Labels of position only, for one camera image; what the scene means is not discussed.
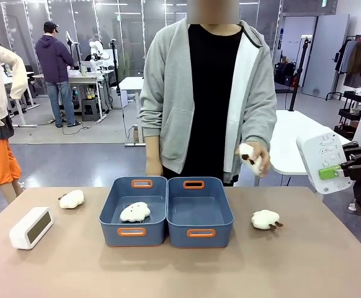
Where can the white sheep plush toy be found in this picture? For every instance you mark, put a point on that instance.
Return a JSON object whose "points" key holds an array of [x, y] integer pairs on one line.
{"points": [[265, 219], [72, 198], [248, 152], [134, 212]]}

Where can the person's left forearm, grey sleeve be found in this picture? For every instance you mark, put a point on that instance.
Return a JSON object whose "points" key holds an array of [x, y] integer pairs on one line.
{"points": [[261, 124]]}

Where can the person's right forearm, grey sleeve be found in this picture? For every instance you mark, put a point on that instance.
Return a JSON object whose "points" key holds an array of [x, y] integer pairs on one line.
{"points": [[151, 130]]}

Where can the person's left hand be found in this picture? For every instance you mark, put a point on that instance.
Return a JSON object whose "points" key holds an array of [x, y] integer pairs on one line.
{"points": [[265, 158]]}

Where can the person's right hand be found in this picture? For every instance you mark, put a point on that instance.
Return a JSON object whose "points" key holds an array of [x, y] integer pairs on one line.
{"points": [[153, 166]]}

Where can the black rolling cart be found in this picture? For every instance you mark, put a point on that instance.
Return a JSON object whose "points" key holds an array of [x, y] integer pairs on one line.
{"points": [[351, 108]]}

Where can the white round-cornered table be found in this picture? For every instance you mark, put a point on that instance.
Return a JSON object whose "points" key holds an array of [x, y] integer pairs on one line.
{"points": [[292, 130]]}

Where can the clothes rack with garments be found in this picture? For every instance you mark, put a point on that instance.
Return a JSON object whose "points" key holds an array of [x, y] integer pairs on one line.
{"points": [[358, 59]]}

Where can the tall black tripod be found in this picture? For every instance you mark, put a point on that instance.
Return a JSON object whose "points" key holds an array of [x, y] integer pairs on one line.
{"points": [[301, 71]]}

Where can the black bags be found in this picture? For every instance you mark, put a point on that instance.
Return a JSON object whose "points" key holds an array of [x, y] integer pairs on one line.
{"points": [[286, 74]]}

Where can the person in grey hoodie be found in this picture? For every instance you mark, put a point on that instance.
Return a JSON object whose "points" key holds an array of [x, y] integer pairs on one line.
{"points": [[211, 93]]}

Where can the white rectangular table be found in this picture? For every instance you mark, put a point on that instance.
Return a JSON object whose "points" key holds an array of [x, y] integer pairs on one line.
{"points": [[132, 85]]}

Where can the grey step stool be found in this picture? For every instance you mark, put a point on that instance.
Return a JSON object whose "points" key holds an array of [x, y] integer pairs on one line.
{"points": [[91, 110]]}

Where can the white workbench desk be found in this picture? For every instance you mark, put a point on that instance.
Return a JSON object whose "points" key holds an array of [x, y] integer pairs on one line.
{"points": [[87, 77]]}

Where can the white humanoid robot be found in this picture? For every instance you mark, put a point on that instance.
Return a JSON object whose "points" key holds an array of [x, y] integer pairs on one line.
{"points": [[98, 52]]}

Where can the man in purple hoodie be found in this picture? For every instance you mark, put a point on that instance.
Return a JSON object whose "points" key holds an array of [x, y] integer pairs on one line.
{"points": [[55, 62]]}

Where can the white desk with metal legs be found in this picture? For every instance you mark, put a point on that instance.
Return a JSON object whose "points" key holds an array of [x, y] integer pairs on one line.
{"points": [[22, 93]]}

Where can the black camera stand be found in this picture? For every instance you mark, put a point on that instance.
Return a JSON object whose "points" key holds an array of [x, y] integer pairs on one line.
{"points": [[114, 62]]}

